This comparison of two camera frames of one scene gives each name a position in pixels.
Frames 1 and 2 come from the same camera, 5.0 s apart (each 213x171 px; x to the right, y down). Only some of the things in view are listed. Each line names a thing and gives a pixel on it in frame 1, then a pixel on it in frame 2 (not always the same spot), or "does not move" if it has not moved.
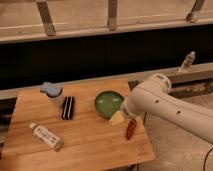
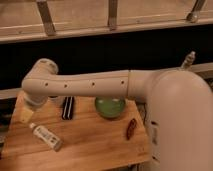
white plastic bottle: [47, 137] does not move
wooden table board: [66, 133] does not move
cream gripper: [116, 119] to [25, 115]
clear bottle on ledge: [187, 63] does not move
